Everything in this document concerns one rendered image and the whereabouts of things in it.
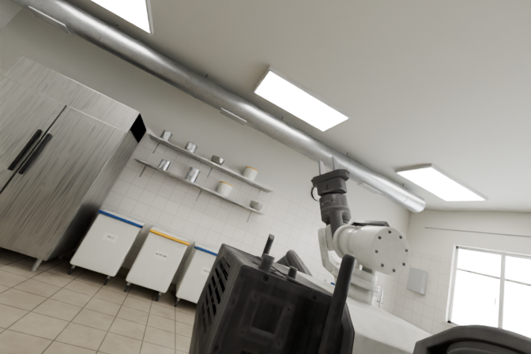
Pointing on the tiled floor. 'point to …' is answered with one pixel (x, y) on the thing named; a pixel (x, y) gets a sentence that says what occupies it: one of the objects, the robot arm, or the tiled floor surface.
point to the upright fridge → (57, 157)
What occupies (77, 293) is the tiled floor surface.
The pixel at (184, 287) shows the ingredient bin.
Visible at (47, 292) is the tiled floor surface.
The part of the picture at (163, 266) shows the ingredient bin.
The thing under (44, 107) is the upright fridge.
